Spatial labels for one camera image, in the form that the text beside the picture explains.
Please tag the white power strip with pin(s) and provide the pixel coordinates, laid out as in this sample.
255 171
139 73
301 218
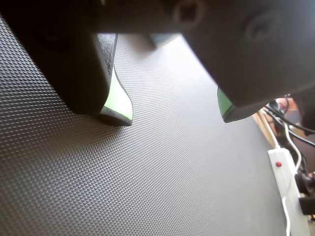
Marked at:
283 177

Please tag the large black textured mat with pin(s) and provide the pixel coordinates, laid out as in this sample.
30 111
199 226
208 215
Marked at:
147 177

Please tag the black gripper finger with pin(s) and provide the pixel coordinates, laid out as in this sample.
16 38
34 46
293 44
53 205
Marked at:
246 61
69 68

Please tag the black power plug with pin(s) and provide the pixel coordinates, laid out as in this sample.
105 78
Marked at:
307 206

